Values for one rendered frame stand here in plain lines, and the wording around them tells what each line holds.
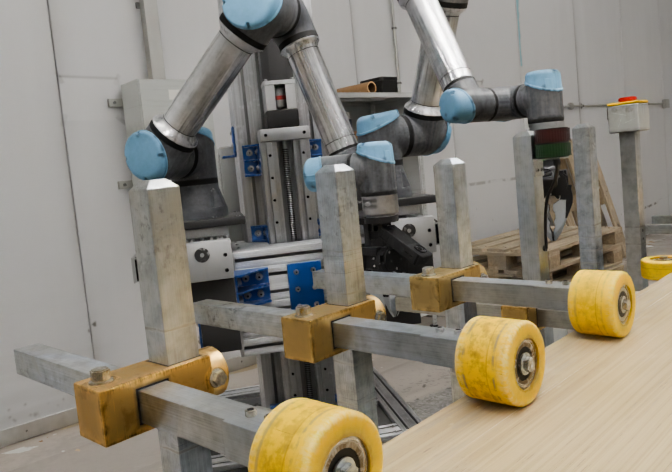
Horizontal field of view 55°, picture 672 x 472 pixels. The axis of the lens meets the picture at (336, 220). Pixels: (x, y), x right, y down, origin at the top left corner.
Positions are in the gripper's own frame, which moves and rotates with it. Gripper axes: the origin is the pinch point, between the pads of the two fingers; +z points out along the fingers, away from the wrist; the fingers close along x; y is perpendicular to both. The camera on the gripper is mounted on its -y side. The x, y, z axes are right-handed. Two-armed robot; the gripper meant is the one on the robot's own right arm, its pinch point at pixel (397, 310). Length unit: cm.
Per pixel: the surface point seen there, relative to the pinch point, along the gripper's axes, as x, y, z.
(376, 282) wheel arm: 26.5, -17.8, -12.3
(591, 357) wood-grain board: 34, -55, -7
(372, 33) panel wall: -257, 209, -120
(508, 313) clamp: 5.0, -28.5, -3.2
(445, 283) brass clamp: 28.1, -32.0, -13.3
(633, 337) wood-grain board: 25, -56, -7
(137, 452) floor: -26, 170, 83
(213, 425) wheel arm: 76, -43, -13
